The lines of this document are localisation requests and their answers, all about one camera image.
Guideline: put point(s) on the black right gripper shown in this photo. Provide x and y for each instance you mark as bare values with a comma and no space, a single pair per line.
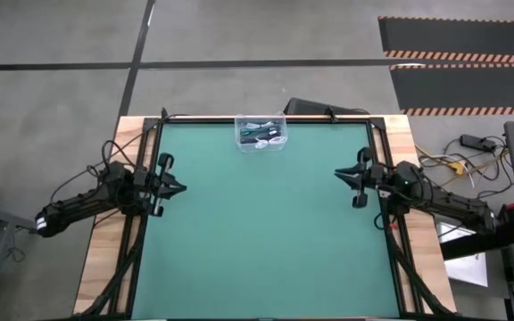
375,176

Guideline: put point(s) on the black hazard striped floor mat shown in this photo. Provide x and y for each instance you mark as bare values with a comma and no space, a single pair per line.
458,38
462,89

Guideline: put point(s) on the green table mat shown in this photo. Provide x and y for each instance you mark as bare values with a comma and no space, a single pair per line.
266,241

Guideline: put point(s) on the black box computer case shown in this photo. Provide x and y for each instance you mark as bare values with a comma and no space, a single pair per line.
315,107

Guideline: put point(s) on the black metal table frame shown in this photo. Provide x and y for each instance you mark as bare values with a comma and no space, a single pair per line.
138,267

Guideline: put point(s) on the black power adapter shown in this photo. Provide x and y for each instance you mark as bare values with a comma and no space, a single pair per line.
478,142

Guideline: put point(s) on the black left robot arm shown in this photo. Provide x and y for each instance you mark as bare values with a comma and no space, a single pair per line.
87,205

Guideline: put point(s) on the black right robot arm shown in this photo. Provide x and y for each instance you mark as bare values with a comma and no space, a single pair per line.
440,203

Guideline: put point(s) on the white paper sheet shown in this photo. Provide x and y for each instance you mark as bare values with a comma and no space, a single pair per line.
466,267

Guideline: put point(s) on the clear plastic bin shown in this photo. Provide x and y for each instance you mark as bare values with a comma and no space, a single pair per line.
239,145

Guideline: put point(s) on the black cart bar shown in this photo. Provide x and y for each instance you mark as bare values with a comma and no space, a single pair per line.
480,243

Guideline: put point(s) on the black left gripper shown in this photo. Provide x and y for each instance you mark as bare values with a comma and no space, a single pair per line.
147,187

